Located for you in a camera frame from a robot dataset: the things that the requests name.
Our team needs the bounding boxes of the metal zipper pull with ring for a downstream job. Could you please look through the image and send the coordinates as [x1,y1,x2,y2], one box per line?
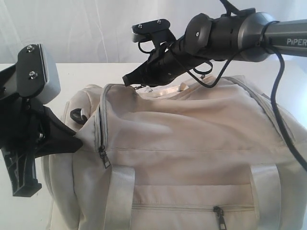
[133,85,153,93]

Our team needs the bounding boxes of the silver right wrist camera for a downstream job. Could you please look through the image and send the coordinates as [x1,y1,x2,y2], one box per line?
[132,19,171,45]

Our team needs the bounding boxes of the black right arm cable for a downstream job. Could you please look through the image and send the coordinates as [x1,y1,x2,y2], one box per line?
[199,0,307,171]

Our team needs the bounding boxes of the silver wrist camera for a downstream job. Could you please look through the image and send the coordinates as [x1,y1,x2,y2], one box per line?
[16,44,61,105]
[132,19,171,45]

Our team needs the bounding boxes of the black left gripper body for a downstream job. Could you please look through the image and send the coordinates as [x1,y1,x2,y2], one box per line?
[0,63,48,154]

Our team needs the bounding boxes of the black plastic D-ring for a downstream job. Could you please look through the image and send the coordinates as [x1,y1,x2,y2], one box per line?
[71,108,87,124]

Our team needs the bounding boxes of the beige fabric duffel bag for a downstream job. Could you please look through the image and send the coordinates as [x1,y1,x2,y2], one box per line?
[42,76,307,230]

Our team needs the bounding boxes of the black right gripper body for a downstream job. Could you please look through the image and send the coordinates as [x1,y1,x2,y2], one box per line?
[139,32,211,75]

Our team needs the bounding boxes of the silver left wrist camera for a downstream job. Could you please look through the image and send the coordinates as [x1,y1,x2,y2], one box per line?
[16,44,61,105]

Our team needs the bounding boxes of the side pocket zipper pull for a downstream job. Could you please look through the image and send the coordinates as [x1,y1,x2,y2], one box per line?
[213,206,227,230]

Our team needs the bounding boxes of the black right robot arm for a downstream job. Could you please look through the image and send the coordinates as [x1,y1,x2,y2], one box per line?
[123,10,307,87]

